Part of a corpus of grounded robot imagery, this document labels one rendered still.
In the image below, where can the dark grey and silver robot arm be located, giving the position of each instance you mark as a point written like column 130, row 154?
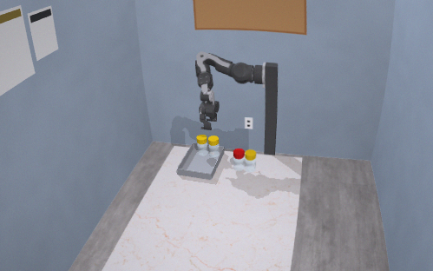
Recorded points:
column 239, row 71

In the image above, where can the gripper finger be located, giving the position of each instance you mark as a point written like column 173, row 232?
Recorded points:
column 213, row 119
column 207, row 125

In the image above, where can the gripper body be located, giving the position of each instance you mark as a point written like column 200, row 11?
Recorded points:
column 209, row 108

